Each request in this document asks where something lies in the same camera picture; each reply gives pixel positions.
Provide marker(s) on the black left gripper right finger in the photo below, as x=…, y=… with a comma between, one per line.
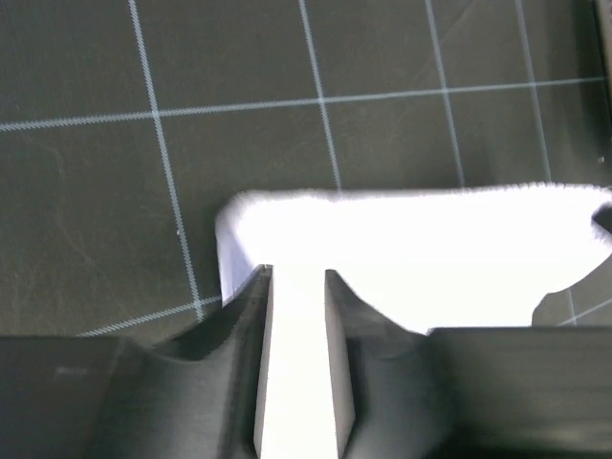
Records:
x=528, y=392

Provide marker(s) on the black grid cutting mat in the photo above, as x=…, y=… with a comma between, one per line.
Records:
x=125, y=125

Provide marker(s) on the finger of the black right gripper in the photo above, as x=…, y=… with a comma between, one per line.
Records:
x=603, y=220

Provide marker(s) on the white towel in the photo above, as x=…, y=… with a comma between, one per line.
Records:
x=467, y=257

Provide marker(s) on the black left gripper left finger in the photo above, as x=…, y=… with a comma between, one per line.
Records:
x=191, y=396

